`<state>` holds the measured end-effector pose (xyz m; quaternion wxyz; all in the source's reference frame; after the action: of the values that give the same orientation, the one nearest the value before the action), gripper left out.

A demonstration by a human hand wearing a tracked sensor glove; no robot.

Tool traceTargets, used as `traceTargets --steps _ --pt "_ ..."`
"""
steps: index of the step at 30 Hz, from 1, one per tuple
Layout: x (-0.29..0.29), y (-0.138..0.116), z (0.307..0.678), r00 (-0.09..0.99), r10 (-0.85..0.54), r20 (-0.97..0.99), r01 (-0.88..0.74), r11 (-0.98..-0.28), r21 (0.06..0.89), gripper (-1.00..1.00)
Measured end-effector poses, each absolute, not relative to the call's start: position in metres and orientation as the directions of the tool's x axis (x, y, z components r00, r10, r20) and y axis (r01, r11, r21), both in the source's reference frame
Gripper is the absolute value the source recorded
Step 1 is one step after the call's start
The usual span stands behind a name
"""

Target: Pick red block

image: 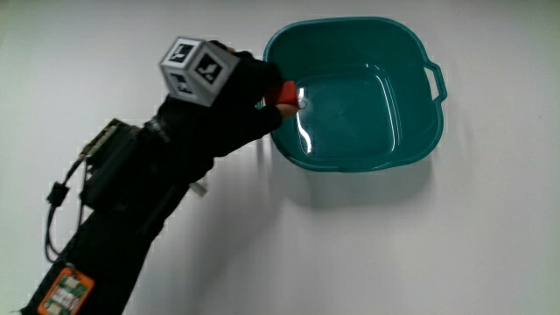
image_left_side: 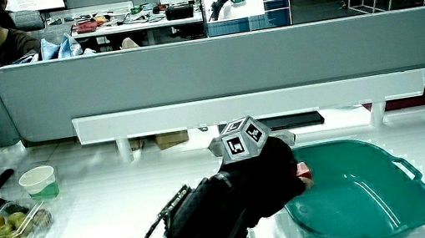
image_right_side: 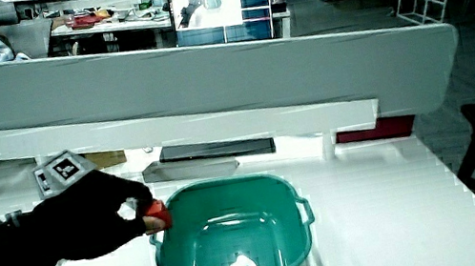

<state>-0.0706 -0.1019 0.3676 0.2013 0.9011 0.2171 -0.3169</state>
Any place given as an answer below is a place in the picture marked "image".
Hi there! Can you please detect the black cable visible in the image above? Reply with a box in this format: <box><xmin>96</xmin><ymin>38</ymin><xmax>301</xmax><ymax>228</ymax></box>
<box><xmin>44</xmin><ymin>156</ymin><xmax>89</xmax><ymax>264</ymax></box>

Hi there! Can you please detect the red block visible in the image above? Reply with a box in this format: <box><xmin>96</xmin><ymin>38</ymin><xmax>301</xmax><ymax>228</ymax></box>
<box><xmin>263</xmin><ymin>80</ymin><xmax>301</xmax><ymax>109</ymax></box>

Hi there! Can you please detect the person's left hand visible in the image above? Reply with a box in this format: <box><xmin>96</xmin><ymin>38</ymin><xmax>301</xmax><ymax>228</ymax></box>
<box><xmin>152</xmin><ymin>37</ymin><xmax>301</xmax><ymax>176</ymax></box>

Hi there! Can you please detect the orange framed circuit board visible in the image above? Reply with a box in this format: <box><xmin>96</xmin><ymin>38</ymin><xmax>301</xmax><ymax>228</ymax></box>
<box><xmin>36</xmin><ymin>266</ymin><xmax>96</xmax><ymax>315</ymax></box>

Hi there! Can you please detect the teal plastic basin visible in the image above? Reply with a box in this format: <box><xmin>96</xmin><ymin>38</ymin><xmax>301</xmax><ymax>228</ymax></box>
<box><xmin>262</xmin><ymin>16</ymin><xmax>449</xmax><ymax>173</ymax></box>

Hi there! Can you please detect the black sensor box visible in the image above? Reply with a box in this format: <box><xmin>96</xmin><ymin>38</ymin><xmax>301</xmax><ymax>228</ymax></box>
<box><xmin>79</xmin><ymin>117</ymin><xmax>148</xmax><ymax>212</ymax></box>

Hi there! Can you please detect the person's left forearm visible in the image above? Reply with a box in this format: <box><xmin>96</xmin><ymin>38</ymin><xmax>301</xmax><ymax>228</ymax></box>
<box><xmin>19</xmin><ymin>117</ymin><xmax>215</xmax><ymax>315</ymax></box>

